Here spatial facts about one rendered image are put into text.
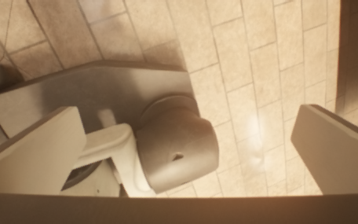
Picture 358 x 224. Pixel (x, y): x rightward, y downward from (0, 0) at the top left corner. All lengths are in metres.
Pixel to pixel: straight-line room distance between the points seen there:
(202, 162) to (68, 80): 0.36
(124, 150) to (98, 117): 0.18
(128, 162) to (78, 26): 0.44
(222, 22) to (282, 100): 0.44
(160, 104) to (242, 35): 0.42
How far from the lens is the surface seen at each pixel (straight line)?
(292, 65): 0.94
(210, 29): 0.73
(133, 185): 0.43
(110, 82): 0.52
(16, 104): 0.59
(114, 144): 0.40
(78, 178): 0.43
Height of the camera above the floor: 0.67
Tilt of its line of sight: 64 degrees down
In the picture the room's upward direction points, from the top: 146 degrees clockwise
